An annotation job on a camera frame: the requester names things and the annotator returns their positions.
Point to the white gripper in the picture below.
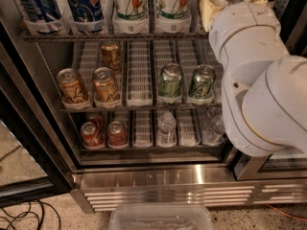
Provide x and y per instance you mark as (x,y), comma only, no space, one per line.
(245,24)

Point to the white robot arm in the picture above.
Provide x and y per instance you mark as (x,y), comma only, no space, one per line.
(264,97)

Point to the right 7up zero bottle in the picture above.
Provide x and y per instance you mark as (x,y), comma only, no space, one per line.
(172,16)

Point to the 7up zero bottle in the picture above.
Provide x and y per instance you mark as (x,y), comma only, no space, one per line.
(172,16)
(130,15)

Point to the left 7up zero bottle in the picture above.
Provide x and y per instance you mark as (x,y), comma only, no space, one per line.
(130,15)

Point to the right rear water bottle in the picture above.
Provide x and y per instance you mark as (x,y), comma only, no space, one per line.
(211,112)

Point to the right front water bottle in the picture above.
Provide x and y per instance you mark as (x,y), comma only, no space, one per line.
(214,132)

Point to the middle clear water bottle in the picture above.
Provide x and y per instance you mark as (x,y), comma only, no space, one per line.
(166,130)

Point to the right blue Pepsi bottle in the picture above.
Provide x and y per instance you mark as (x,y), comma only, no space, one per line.
(87,15)

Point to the blue pepsi bottle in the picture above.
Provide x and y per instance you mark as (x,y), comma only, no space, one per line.
(43,16)
(87,15)

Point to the stainless steel beverage fridge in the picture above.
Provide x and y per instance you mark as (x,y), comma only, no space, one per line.
(140,172)

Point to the left blue Pepsi bottle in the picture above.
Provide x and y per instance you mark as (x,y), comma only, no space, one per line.
(43,16)

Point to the left glass fridge door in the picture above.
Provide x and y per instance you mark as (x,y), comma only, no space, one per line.
(33,168)

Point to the right green can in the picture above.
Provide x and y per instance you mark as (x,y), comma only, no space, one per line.
(202,79)

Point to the green can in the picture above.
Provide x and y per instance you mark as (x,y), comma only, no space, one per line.
(170,82)
(202,79)

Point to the left green can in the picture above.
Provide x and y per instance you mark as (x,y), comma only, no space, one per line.
(170,82)

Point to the rear gold can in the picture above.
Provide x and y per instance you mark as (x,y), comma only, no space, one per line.
(112,56)

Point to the gold can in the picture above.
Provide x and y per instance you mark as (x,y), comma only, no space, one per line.
(72,87)
(106,87)
(112,56)

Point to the red can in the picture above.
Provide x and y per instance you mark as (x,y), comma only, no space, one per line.
(91,135)
(95,117)
(116,132)

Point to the rear red can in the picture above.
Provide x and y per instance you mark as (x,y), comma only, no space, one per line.
(95,117)

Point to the front left gold can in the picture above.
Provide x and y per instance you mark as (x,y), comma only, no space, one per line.
(72,87)

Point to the front left red can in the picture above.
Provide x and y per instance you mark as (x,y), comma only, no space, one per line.
(91,135)

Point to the clear plastic bin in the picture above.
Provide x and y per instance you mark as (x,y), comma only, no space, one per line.
(160,217)

